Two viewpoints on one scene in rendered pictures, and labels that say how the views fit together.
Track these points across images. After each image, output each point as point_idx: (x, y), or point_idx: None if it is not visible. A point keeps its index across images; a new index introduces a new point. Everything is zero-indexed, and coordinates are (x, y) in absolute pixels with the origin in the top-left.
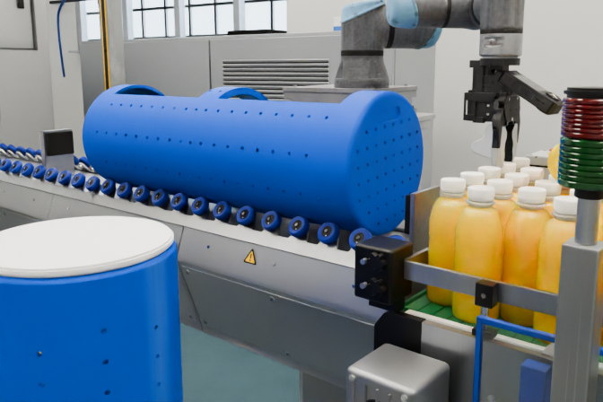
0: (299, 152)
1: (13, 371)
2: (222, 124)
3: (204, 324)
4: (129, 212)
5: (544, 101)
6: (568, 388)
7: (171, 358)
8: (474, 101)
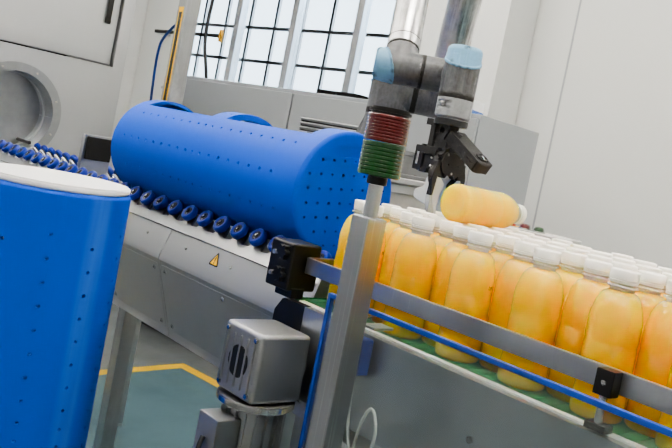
0: (266, 167)
1: None
2: (220, 138)
3: (170, 329)
4: (133, 212)
5: (471, 160)
6: (339, 320)
7: (100, 282)
8: (422, 152)
